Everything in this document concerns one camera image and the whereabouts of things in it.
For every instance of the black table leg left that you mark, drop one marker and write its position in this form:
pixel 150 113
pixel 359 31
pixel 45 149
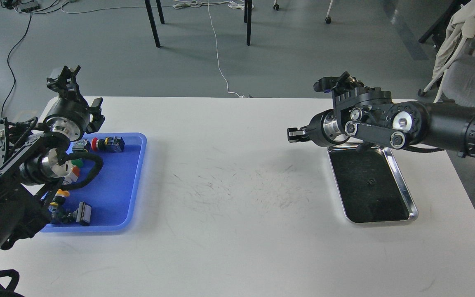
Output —
pixel 152 19

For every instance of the blue plastic tray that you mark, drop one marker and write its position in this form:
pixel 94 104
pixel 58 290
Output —
pixel 113 191

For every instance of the beige jacket on chair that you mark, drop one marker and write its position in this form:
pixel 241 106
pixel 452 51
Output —
pixel 456 37

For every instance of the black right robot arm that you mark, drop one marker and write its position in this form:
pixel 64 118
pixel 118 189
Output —
pixel 369 114

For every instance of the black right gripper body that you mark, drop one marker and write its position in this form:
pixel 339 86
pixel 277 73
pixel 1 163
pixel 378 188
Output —
pixel 323 130

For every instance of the yellow push button switch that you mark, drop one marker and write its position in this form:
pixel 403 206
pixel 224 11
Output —
pixel 60 197

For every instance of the black grey industrial part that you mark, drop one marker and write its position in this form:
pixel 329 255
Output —
pixel 82 215

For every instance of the black table leg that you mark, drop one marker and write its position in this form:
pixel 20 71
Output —
pixel 152 19
pixel 248 20

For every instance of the shiny metal tray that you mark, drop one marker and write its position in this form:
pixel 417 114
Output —
pixel 371 186

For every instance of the red emergency stop button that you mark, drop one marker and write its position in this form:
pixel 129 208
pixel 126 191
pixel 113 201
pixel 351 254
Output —
pixel 108 144

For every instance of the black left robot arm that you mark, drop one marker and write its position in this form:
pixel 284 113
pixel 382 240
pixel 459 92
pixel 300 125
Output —
pixel 36 165

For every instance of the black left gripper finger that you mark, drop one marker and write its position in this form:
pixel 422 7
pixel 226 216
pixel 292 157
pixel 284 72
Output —
pixel 63 81
pixel 95 111

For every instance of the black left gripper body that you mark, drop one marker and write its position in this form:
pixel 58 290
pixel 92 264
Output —
pixel 68 118

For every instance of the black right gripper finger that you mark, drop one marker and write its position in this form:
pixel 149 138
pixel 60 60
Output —
pixel 295 135

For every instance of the green push button switch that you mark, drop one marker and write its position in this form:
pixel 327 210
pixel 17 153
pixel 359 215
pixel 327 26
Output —
pixel 78 163

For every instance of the black table leg right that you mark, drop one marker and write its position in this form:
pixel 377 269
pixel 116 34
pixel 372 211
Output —
pixel 248 20

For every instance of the grey black connector block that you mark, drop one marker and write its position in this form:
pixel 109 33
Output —
pixel 82 145

